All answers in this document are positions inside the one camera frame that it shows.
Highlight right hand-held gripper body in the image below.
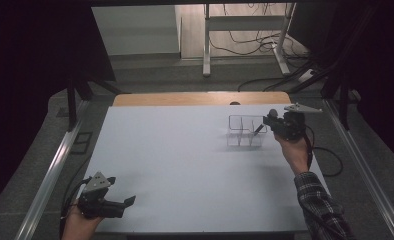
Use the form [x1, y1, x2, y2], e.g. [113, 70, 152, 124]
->
[266, 102, 323, 142]

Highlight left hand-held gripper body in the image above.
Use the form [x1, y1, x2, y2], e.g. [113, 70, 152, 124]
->
[76, 171, 127, 220]

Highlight black makeup brush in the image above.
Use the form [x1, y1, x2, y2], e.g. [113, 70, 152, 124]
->
[252, 108, 280, 137]

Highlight clear acrylic organizer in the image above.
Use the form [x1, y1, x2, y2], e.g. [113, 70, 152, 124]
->
[225, 114, 269, 149]

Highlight person's left hand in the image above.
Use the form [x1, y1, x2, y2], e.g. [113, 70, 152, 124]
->
[60, 205, 103, 240]

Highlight person's right hand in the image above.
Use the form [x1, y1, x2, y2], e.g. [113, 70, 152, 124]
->
[273, 131, 312, 176]

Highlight white power strip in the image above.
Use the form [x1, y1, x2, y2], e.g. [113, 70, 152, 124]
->
[297, 68, 317, 84]

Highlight white table mat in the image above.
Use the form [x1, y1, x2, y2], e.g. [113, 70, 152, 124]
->
[84, 103, 330, 235]

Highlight black metal stand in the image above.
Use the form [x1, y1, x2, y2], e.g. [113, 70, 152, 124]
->
[65, 74, 123, 133]
[286, 3, 381, 132]

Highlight wooden table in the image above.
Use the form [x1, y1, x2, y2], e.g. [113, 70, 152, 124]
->
[112, 91, 293, 108]

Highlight black curtain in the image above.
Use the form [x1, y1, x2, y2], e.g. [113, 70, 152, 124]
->
[289, 0, 394, 173]
[0, 0, 117, 215]

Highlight white cabinet panel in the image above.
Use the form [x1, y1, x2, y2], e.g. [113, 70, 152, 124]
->
[90, 4, 182, 57]

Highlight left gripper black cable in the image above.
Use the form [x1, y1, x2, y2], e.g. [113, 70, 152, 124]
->
[58, 178, 93, 240]

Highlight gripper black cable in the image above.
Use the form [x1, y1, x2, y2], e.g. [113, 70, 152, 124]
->
[304, 124, 345, 178]
[58, 178, 93, 240]

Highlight long black floor cable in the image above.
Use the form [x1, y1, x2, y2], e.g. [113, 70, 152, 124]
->
[236, 59, 323, 93]

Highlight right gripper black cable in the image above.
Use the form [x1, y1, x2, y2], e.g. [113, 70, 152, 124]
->
[304, 124, 345, 178]

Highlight aluminium rail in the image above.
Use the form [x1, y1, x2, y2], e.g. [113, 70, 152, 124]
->
[322, 98, 394, 240]
[13, 99, 91, 240]

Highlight tangled black floor cables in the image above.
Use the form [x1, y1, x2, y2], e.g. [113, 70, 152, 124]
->
[207, 3, 311, 60]

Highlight white desk frame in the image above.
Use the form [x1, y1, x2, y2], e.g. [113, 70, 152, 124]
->
[202, 3, 297, 78]

